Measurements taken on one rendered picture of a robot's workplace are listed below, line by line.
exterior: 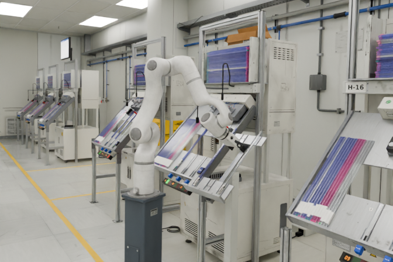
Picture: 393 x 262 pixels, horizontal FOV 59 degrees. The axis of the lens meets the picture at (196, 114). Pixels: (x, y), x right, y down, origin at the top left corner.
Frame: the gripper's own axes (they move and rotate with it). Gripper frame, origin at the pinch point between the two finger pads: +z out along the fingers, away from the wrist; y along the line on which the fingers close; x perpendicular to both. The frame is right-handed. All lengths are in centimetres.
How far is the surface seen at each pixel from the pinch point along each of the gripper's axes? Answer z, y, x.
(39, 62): 36, 908, -169
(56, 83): 46, 640, -96
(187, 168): 17, 54, 15
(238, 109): 18, 38, -40
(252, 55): -2, 29, -73
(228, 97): 18, 55, -51
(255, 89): 16, 29, -56
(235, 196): 24.8, 8.0, 20.4
